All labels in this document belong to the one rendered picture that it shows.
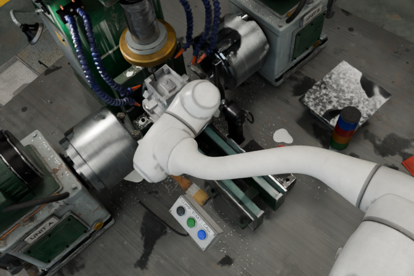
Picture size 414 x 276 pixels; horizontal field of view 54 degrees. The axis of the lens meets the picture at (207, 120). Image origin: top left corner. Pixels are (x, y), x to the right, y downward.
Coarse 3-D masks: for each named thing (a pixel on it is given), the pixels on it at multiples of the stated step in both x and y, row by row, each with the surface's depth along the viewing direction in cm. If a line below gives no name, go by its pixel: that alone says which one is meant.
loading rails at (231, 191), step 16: (208, 128) 158; (208, 144) 165; (224, 144) 154; (256, 176) 147; (208, 192) 156; (224, 192) 145; (240, 192) 144; (256, 192) 151; (272, 192) 143; (240, 208) 141; (256, 208) 141; (272, 208) 151; (240, 224) 148; (256, 224) 144
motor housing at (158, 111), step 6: (144, 102) 150; (144, 108) 153; (156, 108) 147; (162, 108) 146; (150, 114) 151; (156, 114) 146; (162, 114) 146; (156, 120) 149; (204, 126) 155; (198, 132) 155
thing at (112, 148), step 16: (96, 112) 139; (112, 112) 137; (80, 128) 135; (96, 128) 133; (112, 128) 133; (64, 144) 134; (80, 144) 131; (96, 144) 131; (112, 144) 132; (128, 144) 134; (80, 160) 130; (96, 160) 131; (112, 160) 133; (128, 160) 136; (96, 176) 133; (112, 176) 135
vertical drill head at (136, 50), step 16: (144, 0) 110; (128, 16) 114; (144, 16) 114; (128, 32) 127; (144, 32) 119; (160, 32) 126; (128, 48) 127; (144, 48) 123; (160, 48) 125; (144, 64) 125
